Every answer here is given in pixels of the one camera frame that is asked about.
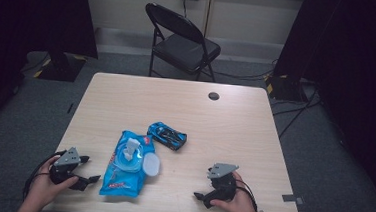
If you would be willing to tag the black stand base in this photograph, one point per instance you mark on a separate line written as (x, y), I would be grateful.
(284, 87)
(61, 67)

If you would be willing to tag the black folding chair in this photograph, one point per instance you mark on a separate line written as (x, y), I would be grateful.
(185, 50)

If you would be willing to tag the person's left hand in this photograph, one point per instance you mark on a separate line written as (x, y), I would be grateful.
(45, 189)

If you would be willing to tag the grey tape strip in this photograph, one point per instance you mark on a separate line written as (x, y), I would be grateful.
(291, 198)

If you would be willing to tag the person's right hand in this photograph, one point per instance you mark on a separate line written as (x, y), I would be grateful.
(239, 206)

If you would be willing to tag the blue toy car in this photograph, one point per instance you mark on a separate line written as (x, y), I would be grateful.
(167, 134)

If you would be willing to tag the dark curtain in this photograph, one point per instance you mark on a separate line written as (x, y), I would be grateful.
(362, 64)
(32, 8)

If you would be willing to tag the blue wet wipes pack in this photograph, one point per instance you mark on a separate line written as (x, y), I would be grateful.
(117, 178)

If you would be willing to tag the beige wall conduit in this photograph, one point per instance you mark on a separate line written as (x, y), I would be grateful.
(209, 14)

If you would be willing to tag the small black floor object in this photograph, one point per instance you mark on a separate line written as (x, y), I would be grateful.
(70, 108)

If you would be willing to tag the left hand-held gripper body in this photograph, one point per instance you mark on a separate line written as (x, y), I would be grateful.
(67, 157)

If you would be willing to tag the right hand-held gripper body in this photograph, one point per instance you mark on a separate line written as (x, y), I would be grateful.
(224, 185)

